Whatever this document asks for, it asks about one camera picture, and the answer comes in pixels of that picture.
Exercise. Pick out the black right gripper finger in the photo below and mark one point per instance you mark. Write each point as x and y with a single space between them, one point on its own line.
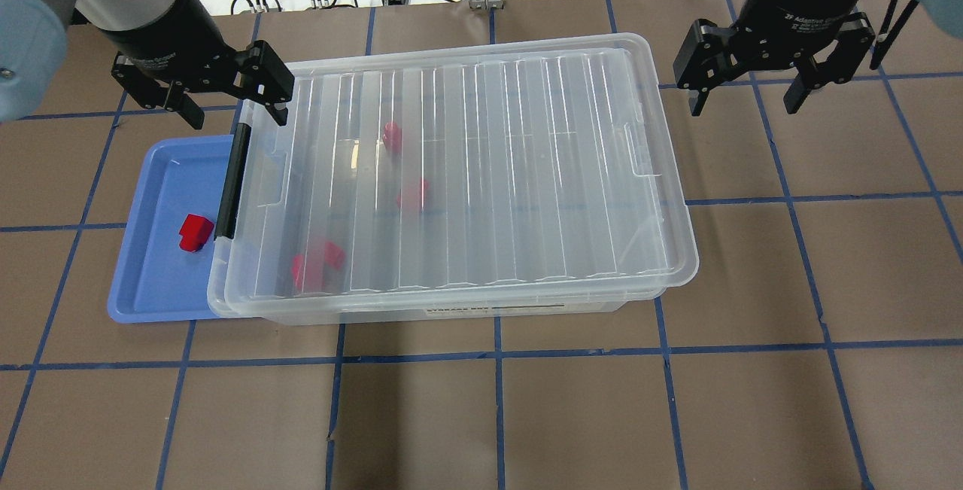
852 43
705 60

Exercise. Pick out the clear plastic box lid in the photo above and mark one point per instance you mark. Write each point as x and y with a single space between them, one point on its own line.
544 158

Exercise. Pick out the red block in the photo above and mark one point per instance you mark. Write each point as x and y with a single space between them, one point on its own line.
307 271
331 254
194 233
392 137
414 196

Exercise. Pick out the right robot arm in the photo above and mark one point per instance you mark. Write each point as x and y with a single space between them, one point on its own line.
946 14

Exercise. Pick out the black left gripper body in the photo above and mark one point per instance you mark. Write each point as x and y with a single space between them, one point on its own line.
167 32

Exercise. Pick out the clear plastic storage box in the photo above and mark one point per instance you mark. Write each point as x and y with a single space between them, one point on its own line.
265 290

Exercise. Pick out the blue plastic tray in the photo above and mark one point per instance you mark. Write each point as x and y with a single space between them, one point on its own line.
155 280

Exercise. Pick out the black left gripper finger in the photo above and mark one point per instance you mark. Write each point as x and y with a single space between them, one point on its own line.
150 93
266 80

